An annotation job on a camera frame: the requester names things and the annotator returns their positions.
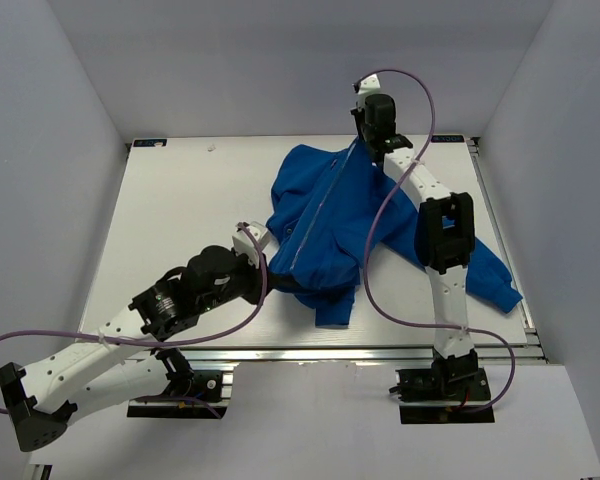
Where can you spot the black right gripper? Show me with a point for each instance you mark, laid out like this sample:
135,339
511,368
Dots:
361,114

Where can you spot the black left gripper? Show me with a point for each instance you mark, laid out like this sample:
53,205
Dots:
254,275

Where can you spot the blue zip-up jacket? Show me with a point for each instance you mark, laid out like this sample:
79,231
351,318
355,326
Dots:
324,204

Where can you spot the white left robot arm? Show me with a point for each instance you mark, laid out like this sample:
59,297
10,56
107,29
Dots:
128,359

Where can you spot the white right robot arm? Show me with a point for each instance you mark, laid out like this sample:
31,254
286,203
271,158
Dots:
444,233

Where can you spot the blue right corner label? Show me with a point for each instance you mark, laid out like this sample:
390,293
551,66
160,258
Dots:
447,139

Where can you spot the blue corner label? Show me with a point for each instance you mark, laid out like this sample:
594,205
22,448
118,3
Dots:
149,143
447,139

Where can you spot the blue left corner label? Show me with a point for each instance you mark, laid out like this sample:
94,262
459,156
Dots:
149,143

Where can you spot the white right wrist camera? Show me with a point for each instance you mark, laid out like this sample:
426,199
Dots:
365,87

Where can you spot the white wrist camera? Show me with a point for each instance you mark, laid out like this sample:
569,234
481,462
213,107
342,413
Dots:
250,240
365,87

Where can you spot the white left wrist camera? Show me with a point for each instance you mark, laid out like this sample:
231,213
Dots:
250,240

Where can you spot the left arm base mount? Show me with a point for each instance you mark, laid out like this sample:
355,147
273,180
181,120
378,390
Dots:
205,396

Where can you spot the aluminium table front rail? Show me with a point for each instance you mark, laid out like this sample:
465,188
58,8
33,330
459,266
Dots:
528,352

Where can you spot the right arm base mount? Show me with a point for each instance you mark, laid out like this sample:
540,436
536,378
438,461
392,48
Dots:
423,401

